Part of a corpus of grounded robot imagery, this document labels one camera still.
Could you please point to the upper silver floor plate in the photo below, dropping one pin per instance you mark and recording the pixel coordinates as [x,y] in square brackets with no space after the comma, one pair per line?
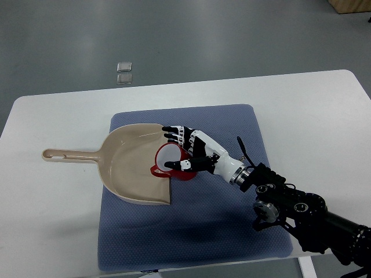
[124,67]

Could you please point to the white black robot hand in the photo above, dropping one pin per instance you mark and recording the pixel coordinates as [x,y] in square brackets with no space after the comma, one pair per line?
[206,155]

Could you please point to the red cup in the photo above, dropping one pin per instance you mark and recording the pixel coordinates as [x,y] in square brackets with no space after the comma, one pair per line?
[165,162]

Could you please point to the beige plastic dustpan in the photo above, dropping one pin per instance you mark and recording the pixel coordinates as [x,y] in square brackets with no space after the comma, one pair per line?
[124,161]

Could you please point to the blue grey textured mat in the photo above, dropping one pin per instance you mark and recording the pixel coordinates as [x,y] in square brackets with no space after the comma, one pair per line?
[208,221]

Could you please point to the white table leg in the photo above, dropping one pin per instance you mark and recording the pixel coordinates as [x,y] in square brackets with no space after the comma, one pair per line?
[307,267]

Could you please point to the wooden box corner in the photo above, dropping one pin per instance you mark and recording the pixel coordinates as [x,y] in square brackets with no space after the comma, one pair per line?
[350,6]

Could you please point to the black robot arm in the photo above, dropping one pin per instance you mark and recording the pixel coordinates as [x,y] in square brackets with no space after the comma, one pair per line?
[306,217]

